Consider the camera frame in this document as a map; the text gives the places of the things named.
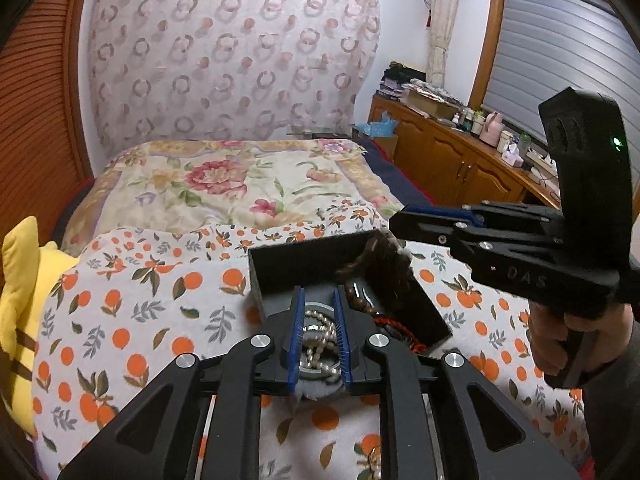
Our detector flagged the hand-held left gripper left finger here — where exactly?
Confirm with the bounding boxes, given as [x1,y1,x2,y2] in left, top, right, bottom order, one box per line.
[57,286,307,480]

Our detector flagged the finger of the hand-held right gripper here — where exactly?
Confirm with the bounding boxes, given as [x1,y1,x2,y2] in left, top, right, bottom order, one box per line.
[389,210,571,262]
[400,200,567,227]

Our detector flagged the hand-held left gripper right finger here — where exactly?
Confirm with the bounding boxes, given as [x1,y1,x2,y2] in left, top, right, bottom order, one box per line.
[332,287,583,480]

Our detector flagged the short pearl strand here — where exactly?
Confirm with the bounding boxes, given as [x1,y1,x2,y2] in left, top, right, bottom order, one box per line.
[301,310,342,377]

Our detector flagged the carved metal bangle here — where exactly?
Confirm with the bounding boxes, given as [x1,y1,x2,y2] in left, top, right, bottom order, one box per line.
[299,301,344,380]

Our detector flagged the brown bead bracelet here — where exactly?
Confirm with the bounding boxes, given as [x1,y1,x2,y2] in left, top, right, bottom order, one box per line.
[344,284,398,332]

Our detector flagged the dark wooden bead bracelet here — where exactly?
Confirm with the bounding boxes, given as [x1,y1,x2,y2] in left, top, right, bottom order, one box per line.
[336,236,412,303]

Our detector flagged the red cord bracelet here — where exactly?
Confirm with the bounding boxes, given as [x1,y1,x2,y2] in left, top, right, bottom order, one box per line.
[374,316,427,352]

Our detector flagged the black cardboard box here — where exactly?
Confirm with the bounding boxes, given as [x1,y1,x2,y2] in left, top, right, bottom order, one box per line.
[248,232,454,357]

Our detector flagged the person's right forearm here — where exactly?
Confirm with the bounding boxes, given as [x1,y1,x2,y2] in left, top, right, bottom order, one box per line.
[581,317,640,480]

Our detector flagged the person's right hand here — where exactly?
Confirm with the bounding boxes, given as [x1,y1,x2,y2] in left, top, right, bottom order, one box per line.
[528,302,636,386]

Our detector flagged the long wooden cabinet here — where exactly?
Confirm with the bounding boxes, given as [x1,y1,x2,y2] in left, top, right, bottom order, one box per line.
[368,93,567,212]

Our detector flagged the navy blue bed sheet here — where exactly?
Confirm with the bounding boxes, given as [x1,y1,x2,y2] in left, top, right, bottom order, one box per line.
[356,137,452,212]

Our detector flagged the white power strip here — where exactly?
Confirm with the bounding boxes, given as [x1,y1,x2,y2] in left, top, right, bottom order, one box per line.
[522,149,557,172]

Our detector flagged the row of cosmetic bottles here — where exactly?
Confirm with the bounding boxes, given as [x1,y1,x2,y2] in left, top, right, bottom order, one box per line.
[452,107,484,134]

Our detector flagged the pink thermos jug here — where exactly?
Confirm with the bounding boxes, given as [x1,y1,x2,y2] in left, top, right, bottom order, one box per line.
[480,112,504,146]

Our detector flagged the blue plastic bag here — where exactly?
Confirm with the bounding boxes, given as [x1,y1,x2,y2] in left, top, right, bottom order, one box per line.
[357,112,399,139]

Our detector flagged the open cardboard box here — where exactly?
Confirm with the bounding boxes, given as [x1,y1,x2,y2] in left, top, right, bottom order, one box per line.
[402,88,462,121]

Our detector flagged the floral folded cloth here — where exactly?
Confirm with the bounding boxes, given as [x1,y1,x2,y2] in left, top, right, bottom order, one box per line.
[407,78,459,104]

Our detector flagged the stack of folded clothes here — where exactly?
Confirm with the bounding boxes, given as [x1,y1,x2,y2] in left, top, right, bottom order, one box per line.
[377,61,426,101]

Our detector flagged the orange fruit print tablecloth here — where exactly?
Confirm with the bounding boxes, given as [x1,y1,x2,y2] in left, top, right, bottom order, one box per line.
[32,197,592,480]

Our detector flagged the grey window blind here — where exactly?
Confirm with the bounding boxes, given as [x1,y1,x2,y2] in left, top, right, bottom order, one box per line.
[481,0,640,162]

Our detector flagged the floral blanket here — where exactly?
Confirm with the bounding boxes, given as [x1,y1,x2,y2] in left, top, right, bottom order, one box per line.
[60,138,407,257]

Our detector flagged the cream tied window curtain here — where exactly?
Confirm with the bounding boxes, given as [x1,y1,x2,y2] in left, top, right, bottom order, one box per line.
[427,0,464,92]

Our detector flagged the yellow plush toy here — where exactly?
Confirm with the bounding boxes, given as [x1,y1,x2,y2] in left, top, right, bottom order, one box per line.
[0,216,82,437]

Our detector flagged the brown louvred wooden wardrobe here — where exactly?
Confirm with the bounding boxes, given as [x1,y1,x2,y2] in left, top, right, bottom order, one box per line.
[0,0,97,242]

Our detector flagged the ring print sheer curtain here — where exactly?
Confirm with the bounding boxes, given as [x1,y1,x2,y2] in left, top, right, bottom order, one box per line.
[87,0,382,162]

